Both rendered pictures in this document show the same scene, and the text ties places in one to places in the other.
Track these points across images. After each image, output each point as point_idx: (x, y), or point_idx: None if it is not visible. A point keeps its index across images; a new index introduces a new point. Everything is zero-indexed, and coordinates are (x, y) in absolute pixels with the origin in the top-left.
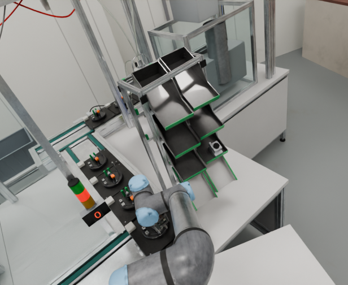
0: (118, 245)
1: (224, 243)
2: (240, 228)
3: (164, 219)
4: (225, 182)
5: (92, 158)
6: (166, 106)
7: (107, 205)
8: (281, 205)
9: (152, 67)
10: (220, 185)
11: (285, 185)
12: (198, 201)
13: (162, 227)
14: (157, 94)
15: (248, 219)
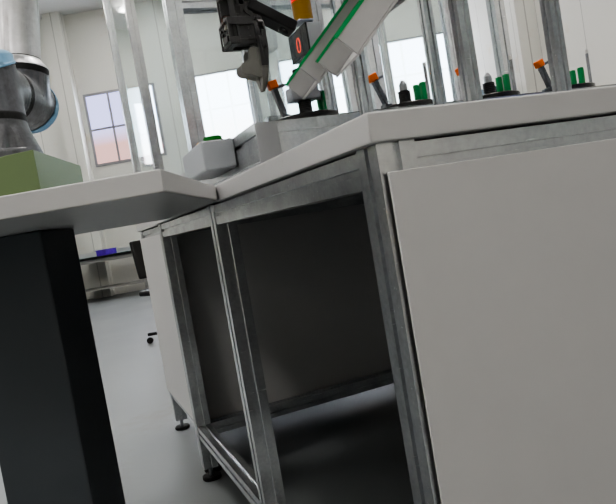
0: None
1: (229, 182)
2: (248, 175)
3: (224, 26)
4: (352, 56)
5: (572, 81)
6: None
7: (306, 33)
8: (386, 319)
9: None
10: (348, 60)
11: (354, 142)
12: (315, 81)
13: (262, 84)
14: None
15: (259, 166)
